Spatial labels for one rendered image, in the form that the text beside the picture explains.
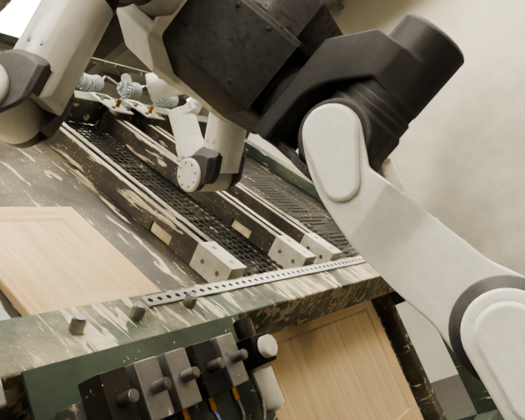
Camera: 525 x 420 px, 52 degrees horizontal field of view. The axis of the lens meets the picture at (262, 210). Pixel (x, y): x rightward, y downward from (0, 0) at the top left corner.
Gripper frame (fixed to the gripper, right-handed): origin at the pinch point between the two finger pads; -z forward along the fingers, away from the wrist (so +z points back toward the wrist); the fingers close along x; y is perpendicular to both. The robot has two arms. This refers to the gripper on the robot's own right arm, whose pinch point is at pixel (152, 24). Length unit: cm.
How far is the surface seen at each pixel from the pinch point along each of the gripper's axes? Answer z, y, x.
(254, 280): 68, 22, -18
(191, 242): 53, 26, -6
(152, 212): 39, 33, -1
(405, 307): -7, 234, -302
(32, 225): 47, 26, 31
